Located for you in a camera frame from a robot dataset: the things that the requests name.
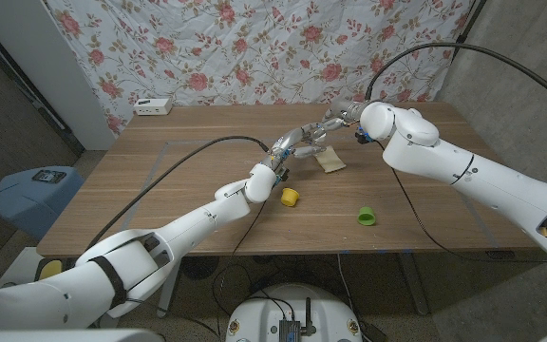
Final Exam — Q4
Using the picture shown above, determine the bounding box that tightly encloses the floral backdrop cloth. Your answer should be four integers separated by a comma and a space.
45, 0, 474, 137

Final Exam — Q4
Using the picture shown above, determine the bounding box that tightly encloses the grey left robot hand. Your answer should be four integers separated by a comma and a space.
264, 122, 328, 173

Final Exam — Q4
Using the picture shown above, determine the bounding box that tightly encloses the white wall panel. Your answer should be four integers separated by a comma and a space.
0, 0, 116, 151

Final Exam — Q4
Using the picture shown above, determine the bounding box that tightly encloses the white robot chest edge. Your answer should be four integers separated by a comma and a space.
0, 329, 163, 342

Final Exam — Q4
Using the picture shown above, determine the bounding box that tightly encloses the yellow sponge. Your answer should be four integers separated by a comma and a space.
315, 144, 348, 174

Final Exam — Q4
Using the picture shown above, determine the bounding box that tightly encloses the black backdrop stand pole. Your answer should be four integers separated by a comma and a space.
452, 0, 488, 47

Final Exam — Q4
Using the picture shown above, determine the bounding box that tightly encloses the white table leg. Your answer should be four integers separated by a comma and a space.
156, 268, 183, 319

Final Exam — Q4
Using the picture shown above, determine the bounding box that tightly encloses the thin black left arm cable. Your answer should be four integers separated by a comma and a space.
216, 189, 271, 342

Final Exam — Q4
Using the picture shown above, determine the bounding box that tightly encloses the black phone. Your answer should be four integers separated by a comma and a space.
31, 169, 67, 184

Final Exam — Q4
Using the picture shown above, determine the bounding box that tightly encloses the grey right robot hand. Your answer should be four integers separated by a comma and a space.
313, 98, 365, 143

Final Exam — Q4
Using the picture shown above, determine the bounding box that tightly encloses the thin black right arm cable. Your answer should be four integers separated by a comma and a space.
371, 140, 547, 266

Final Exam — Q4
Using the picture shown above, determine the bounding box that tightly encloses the black round floor base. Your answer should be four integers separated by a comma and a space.
180, 256, 220, 280

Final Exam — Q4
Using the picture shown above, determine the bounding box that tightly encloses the yellow plastic cup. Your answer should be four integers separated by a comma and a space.
280, 187, 300, 208

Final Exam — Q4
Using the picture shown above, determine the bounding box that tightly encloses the black pedal with yellow pads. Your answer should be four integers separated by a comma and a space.
33, 257, 65, 282

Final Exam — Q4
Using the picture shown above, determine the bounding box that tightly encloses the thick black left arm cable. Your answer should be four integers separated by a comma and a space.
86, 135, 270, 251

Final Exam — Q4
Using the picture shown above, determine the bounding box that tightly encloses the grey table leg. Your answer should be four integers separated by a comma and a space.
399, 252, 430, 317

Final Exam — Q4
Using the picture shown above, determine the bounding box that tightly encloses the black floor cable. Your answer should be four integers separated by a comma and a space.
210, 258, 365, 329

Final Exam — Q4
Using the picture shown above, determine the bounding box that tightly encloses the blue plastic stool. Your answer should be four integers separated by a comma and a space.
0, 165, 85, 241

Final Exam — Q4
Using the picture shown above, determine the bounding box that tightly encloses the green plastic cup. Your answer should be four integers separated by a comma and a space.
357, 205, 377, 227

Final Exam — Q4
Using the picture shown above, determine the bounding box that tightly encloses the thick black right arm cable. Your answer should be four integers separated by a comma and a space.
366, 42, 547, 115

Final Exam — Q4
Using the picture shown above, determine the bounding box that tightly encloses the white power strip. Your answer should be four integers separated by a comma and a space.
133, 98, 174, 117

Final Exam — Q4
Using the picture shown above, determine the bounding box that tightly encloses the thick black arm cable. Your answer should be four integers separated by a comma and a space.
86, 135, 270, 251
366, 42, 547, 115

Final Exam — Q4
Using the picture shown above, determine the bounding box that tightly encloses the white robot torso base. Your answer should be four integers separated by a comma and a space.
225, 283, 364, 342

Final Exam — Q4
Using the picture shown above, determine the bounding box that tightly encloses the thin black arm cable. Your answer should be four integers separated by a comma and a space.
216, 189, 271, 342
371, 140, 547, 266

